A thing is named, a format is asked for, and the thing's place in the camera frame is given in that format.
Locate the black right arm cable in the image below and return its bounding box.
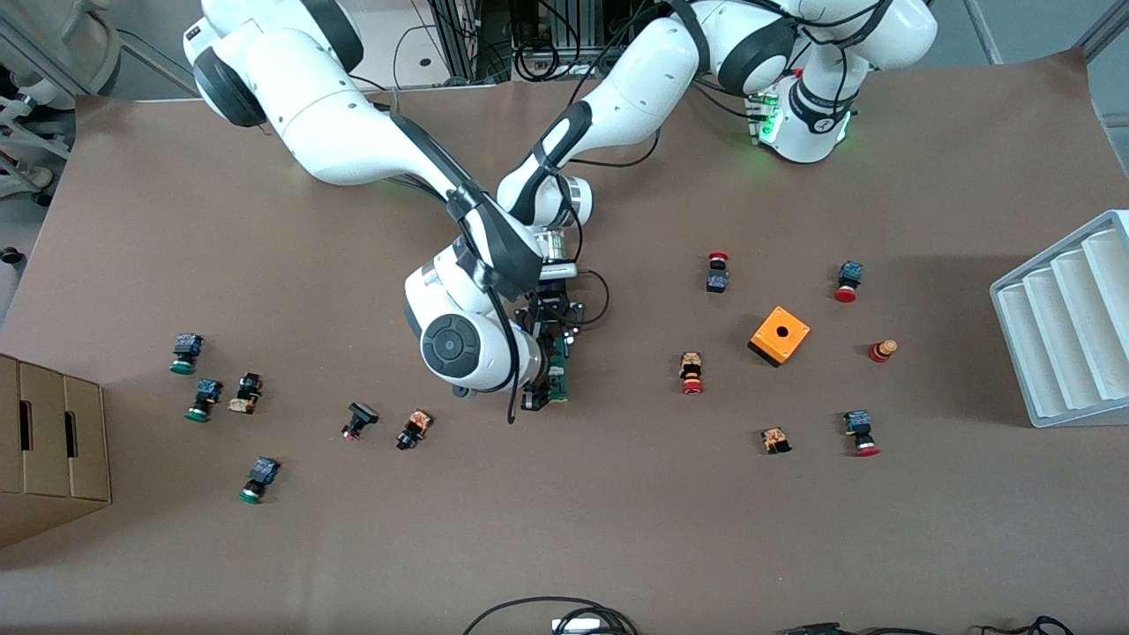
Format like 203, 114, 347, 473
445, 190, 530, 426

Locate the black selector switch orange block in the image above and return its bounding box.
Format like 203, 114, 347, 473
395, 409, 434, 452
228, 372, 265, 415

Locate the black looped cable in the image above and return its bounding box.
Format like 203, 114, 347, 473
462, 596, 639, 635

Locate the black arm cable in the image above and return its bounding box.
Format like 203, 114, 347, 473
445, 190, 530, 426
564, 123, 664, 329

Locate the brown paper table cover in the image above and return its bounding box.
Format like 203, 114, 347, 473
0, 49, 1129, 635

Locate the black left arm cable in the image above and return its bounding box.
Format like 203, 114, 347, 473
564, 123, 664, 329

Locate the green mushroom push button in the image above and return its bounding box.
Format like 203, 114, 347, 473
184, 378, 224, 423
169, 332, 206, 376
237, 456, 281, 505

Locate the green circuit board module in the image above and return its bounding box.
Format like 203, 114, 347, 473
545, 340, 572, 404

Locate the grey metal frame bar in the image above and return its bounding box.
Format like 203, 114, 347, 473
1074, 0, 1129, 64
961, 0, 1006, 65

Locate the brown cardboard box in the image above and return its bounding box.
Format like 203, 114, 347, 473
0, 354, 113, 549

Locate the white stepped plastic tray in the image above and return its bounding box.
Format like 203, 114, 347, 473
989, 209, 1129, 429

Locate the orange button enclosure box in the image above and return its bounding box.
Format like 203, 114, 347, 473
747, 305, 811, 369

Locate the aluminium profile rack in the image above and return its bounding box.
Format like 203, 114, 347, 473
423, 0, 530, 86

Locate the black square-head red switch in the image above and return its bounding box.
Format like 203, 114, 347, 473
340, 402, 380, 443

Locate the black cable bundle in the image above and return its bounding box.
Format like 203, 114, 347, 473
512, 0, 618, 82

